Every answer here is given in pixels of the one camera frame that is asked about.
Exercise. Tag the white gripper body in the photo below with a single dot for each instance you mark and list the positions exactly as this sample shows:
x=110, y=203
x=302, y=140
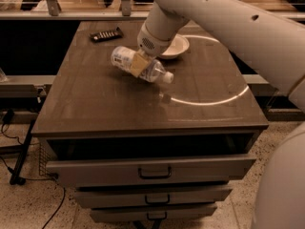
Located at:
x=151, y=47

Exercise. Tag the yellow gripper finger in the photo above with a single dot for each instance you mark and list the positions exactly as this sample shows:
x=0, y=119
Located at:
x=140, y=62

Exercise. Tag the clear plastic water bottle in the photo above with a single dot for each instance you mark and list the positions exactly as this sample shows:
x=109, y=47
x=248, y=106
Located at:
x=155, y=72

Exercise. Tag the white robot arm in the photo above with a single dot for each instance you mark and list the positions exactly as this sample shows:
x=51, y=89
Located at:
x=275, y=48

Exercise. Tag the white paper bowl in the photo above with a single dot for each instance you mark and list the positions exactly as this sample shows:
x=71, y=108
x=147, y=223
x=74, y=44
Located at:
x=179, y=45

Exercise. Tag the grey drawer cabinet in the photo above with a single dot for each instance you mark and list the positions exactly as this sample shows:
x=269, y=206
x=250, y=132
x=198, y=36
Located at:
x=96, y=111

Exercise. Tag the top grey drawer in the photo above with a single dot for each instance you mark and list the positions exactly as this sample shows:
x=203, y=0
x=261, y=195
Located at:
x=125, y=172

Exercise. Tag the grey drawer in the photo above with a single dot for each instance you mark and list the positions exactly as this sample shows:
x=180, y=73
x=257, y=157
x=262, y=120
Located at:
x=170, y=195
x=194, y=211
x=125, y=172

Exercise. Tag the middle grey drawer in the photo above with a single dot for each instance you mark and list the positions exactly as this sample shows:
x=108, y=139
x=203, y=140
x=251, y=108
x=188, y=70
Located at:
x=170, y=195

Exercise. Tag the bottom grey drawer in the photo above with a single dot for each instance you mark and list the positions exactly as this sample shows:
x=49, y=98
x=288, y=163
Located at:
x=194, y=211

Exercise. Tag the black stand leg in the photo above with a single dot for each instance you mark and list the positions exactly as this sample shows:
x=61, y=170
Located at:
x=15, y=176

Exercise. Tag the metal shelf rail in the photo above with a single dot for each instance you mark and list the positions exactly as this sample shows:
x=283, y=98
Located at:
x=96, y=10

